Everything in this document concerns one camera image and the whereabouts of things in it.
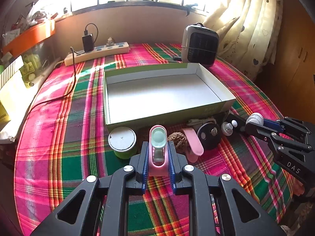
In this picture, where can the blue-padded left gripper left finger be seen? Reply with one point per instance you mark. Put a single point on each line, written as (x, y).
(138, 183)

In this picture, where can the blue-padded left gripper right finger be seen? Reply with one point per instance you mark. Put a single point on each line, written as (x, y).
(176, 163)

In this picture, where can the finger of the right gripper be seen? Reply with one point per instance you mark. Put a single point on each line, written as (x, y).
(260, 132)
(273, 125)

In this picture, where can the brown walnut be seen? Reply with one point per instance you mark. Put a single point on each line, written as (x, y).
(180, 141)

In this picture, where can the small white round knob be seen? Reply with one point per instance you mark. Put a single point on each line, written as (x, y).
(255, 118)

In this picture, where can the pink clip with green lens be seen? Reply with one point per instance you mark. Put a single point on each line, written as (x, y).
(158, 162)

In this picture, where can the green spool with white top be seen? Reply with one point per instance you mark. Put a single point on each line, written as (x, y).
(122, 141)

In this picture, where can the pink shoehorn-shaped clip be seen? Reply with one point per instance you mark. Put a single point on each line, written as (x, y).
(196, 149)

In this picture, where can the black round disc device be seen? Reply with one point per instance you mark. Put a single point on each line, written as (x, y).
(209, 135)

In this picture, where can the open green cardboard box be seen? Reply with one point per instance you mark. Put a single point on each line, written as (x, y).
(163, 94)

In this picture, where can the cream heart-print curtain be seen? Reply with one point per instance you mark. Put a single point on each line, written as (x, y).
(248, 31)

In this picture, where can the grey portable fan heater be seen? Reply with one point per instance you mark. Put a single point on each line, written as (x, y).
(199, 45)

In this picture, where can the beige power strip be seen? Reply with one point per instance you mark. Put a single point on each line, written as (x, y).
(98, 52)

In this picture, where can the small beige plug figure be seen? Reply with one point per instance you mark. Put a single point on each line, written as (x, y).
(110, 42)

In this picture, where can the black charger adapter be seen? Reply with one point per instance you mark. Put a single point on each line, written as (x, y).
(88, 43)

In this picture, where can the orange shelf tray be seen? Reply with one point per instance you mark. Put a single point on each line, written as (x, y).
(30, 38)

